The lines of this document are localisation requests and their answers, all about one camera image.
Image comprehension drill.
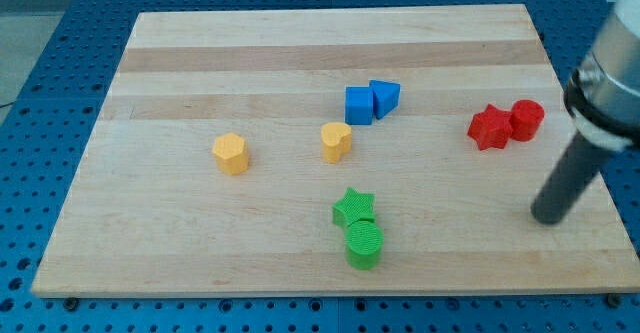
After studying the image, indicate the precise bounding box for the red cylinder block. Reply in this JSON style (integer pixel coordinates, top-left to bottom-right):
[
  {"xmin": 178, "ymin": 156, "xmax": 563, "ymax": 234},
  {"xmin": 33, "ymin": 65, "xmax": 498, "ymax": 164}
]
[{"xmin": 510, "ymin": 100, "xmax": 545, "ymax": 142}]

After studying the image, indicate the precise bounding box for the yellow hexagon block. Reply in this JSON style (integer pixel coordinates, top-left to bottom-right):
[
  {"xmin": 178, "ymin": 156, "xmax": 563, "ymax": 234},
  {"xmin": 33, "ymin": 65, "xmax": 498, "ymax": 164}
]
[{"xmin": 212, "ymin": 132, "xmax": 250, "ymax": 176}]

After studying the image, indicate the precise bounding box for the red star block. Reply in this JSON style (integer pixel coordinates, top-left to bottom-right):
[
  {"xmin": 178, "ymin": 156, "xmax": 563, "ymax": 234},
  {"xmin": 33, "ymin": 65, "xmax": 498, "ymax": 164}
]
[{"xmin": 467, "ymin": 104, "xmax": 513, "ymax": 150}]

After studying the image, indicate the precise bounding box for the wooden board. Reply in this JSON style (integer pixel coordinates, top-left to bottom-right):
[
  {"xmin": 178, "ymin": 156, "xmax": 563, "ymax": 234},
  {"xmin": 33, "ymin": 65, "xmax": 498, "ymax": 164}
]
[{"xmin": 32, "ymin": 5, "xmax": 639, "ymax": 298}]

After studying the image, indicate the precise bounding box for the green cylinder block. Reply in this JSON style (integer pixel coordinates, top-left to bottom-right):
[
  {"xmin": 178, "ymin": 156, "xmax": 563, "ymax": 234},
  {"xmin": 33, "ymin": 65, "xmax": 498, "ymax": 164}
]
[{"xmin": 345, "ymin": 221, "xmax": 384, "ymax": 270}]

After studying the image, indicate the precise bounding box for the green star block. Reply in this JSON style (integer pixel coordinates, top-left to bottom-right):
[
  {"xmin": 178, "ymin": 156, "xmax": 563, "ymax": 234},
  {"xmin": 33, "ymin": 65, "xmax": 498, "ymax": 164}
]
[{"xmin": 332, "ymin": 187, "xmax": 376, "ymax": 228}]

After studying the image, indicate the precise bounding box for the yellow heart block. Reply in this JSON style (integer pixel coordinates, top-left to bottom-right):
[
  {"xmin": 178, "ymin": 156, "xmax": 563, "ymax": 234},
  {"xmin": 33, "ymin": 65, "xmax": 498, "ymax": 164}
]
[{"xmin": 320, "ymin": 122, "xmax": 352, "ymax": 164}]

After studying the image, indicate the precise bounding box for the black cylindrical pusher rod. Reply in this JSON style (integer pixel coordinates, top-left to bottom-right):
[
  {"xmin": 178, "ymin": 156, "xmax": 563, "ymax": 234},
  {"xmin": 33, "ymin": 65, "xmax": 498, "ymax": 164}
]
[{"xmin": 530, "ymin": 132, "xmax": 613, "ymax": 225}]

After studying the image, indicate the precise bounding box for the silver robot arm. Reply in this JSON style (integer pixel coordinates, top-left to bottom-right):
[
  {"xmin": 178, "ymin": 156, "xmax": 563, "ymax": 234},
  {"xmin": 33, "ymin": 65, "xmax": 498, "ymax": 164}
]
[{"xmin": 565, "ymin": 0, "xmax": 639, "ymax": 152}]

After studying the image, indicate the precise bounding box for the blue cube block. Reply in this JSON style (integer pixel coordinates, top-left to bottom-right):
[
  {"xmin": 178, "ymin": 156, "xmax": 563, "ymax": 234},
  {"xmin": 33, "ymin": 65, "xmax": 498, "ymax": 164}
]
[{"xmin": 345, "ymin": 87, "xmax": 373, "ymax": 125}]

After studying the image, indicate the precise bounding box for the blue triangle block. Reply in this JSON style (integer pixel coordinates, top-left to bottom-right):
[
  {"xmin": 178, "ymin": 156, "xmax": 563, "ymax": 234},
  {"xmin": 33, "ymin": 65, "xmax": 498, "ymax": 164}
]
[{"xmin": 369, "ymin": 80, "xmax": 401, "ymax": 120}]

